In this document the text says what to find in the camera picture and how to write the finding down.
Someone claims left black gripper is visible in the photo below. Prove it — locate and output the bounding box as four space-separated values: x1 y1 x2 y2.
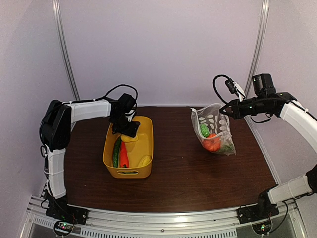
111 114 138 138

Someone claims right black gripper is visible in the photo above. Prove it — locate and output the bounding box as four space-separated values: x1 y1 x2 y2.
220 95 270 119

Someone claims yellow toy pepper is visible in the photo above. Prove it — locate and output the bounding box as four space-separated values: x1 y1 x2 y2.
120 135 138 143

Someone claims polka dot zip bag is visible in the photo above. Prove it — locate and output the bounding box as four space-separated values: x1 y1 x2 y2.
191 103 234 155

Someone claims dark green toy cucumber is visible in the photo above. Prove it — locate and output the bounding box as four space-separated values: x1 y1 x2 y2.
112 137 121 168

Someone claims light green toy gourd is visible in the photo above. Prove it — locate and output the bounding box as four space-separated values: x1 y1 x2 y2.
200 124 210 138

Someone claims orange toy carrot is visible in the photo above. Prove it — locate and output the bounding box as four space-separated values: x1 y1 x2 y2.
119 141 129 168

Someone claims orange toy pumpkin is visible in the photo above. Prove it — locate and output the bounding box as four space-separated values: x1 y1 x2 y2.
203 133 221 152

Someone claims green toy lettuce leaf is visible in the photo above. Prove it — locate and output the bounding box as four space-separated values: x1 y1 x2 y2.
218 144 236 155

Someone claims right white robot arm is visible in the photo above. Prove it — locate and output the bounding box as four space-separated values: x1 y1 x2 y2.
219 73 317 219

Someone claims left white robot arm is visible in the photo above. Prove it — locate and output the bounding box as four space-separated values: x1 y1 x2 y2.
39 93 140 220

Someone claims yellow plastic basket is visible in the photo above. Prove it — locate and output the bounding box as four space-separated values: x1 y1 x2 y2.
103 116 154 179

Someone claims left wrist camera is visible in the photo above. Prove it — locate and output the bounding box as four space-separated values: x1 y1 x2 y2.
125 109 136 122

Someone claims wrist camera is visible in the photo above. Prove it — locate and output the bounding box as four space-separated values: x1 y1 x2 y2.
125 109 136 122
225 79 246 102

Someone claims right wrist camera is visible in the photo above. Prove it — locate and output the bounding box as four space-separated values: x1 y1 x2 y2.
225 79 246 102

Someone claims left black cable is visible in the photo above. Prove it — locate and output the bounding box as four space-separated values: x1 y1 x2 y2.
39 84 139 159

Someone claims black cable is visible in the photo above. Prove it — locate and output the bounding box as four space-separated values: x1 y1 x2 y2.
212 74 236 106
39 84 139 159

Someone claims right black cable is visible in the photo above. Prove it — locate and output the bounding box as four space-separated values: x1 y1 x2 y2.
212 74 236 106

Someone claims front aluminium rail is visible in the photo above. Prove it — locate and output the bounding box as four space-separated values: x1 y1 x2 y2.
24 194 305 238

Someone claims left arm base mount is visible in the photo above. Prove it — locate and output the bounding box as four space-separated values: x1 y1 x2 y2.
46 205 89 237

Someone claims right aluminium frame post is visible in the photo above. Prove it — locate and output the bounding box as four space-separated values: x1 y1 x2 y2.
245 0 269 96

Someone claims aluminium frame post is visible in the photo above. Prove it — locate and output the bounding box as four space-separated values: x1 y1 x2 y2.
52 0 80 100
245 0 269 96

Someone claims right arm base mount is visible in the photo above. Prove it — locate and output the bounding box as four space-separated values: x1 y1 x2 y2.
236 204 279 236

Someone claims left aluminium frame post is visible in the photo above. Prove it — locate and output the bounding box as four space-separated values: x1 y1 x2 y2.
52 0 80 100

